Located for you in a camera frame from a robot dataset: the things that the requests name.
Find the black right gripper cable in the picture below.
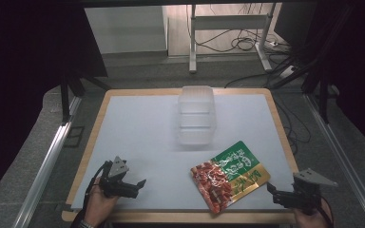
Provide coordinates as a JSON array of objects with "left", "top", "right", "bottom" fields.
[{"left": 318, "top": 195, "right": 336, "bottom": 228}]

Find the white metal desk frame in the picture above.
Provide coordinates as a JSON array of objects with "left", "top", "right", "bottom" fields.
[{"left": 187, "top": 3, "right": 278, "bottom": 74}]

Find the wristwatch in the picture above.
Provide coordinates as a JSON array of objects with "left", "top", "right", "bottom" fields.
[{"left": 77, "top": 218, "right": 95, "bottom": 228}]

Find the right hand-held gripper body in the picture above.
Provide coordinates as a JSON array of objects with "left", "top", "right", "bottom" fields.
[{"left": 292, "top": 167, "right": 339, "bottom": 217}]

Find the green and red snack packet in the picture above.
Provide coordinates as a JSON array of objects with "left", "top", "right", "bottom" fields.
[{"left": 190, "top": 140, "right": 272, "bottom": 215}]

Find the white table mat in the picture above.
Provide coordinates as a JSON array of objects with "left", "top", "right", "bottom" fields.
[{"left": 70, "top": 93, "right": 297, "bottom": 212}]

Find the person's left hand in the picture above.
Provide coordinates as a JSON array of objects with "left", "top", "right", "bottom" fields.
[{"left": 83, "top": 178, "right": 120, "bottom": 228}]

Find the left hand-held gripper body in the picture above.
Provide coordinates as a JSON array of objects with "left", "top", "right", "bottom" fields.
[{"left": 99, "top": 155, "right": 131, "bottom": 200}]

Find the black floor bracket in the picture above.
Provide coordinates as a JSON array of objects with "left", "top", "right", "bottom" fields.
[{"left": 63, "top": 125, "right": 86, "bottom": 148}]

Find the person's right hand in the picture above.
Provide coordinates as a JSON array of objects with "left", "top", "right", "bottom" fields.
[{"left": 293, "top": 204, "right": 333, "bottom": 228}]

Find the white cabinet panel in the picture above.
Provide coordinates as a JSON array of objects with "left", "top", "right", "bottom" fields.
[{"left": 84, "top": 5, "right": 169, "bottom": 55}]

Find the black cable beside table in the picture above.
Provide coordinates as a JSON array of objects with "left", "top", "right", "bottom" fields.
[{"left": 274, "top": 93, "right": 312, "bottom": 156}]

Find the clear plastic storage box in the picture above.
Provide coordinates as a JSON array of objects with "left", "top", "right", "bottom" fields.
[{"left": 177, "top": 85, "right": 219, "bottom": 147}]

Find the tangle of black floor cables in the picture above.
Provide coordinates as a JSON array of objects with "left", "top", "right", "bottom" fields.
[{"left": 185, "top": 3, "right": 294, "bottom": 55}]

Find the black metal stand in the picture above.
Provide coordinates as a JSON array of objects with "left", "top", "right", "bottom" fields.
[
  {"left": 267, "top": 6, "right": 355, "bottom": 125},
  {"left": 59, "top": 70, "right": 112, "bottom": 125}
]

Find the white power strip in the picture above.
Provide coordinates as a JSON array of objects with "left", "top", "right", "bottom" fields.
[{"left": 279, "top": 64, "right": 297, "bottom": 80}]

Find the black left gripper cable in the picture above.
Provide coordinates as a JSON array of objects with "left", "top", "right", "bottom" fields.
[{"left": 81, "top": 161, "right": 112, "bottom": 207}]

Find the aluminium floor rail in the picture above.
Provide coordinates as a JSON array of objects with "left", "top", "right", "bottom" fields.
[
  {"left": 11, "top": 94, "right": 84, "bottom": 228},
  {"left": 303, "top": 92, "right": 365, "bottom": 228}
]

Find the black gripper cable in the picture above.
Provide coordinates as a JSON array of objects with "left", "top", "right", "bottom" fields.
[
  {"left": 318, "top": 195, "right": 336, "bottom": 228},
  {"left": 81, "top": 161, "right": 112, "bottom": 207}
]

